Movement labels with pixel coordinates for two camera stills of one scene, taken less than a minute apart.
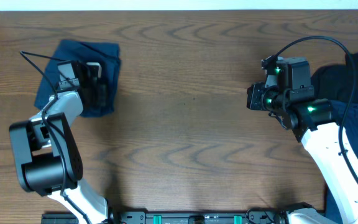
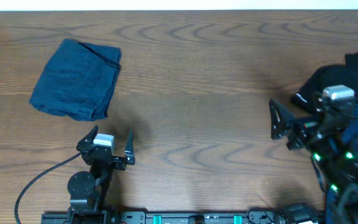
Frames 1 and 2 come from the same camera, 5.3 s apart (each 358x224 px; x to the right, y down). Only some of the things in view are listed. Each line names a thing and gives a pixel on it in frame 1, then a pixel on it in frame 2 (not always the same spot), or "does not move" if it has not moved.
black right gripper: x=255 y=93 -> x=302 y=129
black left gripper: x=100 y=91 -> x=129 y=157
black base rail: x=198 y=217 does not move
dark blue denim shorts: x=108 y=54 does not move
